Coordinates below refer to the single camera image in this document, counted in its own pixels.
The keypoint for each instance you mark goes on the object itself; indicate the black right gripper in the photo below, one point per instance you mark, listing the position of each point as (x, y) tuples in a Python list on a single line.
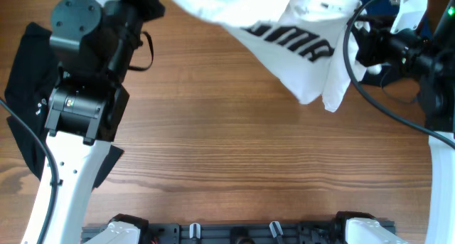
[(367, 41)]

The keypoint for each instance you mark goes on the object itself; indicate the white printed t-shirt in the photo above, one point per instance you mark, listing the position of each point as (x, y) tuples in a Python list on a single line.
[(298, 41)]

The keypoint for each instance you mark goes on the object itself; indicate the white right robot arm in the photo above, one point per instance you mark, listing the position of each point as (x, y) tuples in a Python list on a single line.
[(435, 97)]

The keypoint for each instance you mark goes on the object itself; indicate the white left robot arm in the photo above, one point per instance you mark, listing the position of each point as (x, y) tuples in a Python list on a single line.
[(94, 43)]

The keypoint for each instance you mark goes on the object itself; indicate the crumpled black t-shirt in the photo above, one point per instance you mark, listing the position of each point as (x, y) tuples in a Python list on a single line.
[(32, 77)]

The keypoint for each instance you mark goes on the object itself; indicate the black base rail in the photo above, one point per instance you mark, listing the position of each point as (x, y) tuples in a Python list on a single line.
[(306, 232)]

